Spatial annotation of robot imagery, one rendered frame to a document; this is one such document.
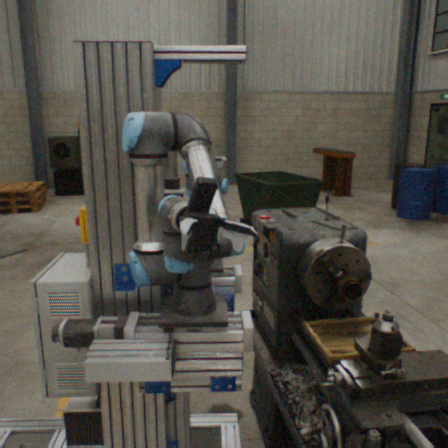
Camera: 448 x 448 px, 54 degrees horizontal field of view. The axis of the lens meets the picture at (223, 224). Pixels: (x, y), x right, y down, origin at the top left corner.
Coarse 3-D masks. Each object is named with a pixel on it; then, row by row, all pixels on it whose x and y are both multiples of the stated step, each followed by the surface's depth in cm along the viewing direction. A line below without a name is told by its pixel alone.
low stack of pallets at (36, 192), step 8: (8, 184) 890; (16, 184) 893; (24, 184) 893; (32, 184) 890; (40, 184) 894; (0, 192) 814; (8, 192) 818; (16, 192) 883; (24, 192) 880; (32, 192) 828; (40, 192) 876; (0, 200) 817; (8, 200) 819; (16, 200) 826; (24, 200) 826; (32, 200) 829; (40, 200) 873; (0, 208) 819; (8, 208) 822; (16, 208) 828; (40, 208) 863
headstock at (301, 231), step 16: (304, 208) 263; (256, 224) 244; (288, 224) 224; (304, 224) 224; (336, 224) 224; (352, 224) 224; (256, 240) 253; (272, 240) 220; (288, 240) 207; (304, 240) 208; (352, 240) 212; (256, 256) 264; (272, 256) 220; (288, 256) 208; (256, 272) 254; (272, 272) 222; (288, 272) 210; (272, 288) 223; (288, 288) 212; (288, 304) 214; (304, 304) 216
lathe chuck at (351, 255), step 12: (336, 240) 202; (312, 252) 199; (336, 252) 195; (348, 252) 196; (360, 252) 197; (312, 264) 194; (348, 264) 197; (360, 264) 198; (300, 276) 203; (312, 276) 196; (324, 276) 196; (312, 288) 197; (324, 288) 198; (324, 300) 199; (348, 300) 201
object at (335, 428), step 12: (324, 408) 153; (336, 408) 151; (324, 420) 157; (336, 420) 144; (348, 420) 140; (324, 432) 149; (336, 432) 143; (348, 432) 142; (324, 444) 154; (336, 444) 153; (348, 444) 135; (360, 444) 134
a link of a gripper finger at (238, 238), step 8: (224, 224) 92; (232, 224) 90; (240, 224) 90; (224, 232) 93; (232, 232) 92; (240, 232) 89; (248, 232) 88; (232, 240) 92; (240, 240) 91; (240, 248) 91
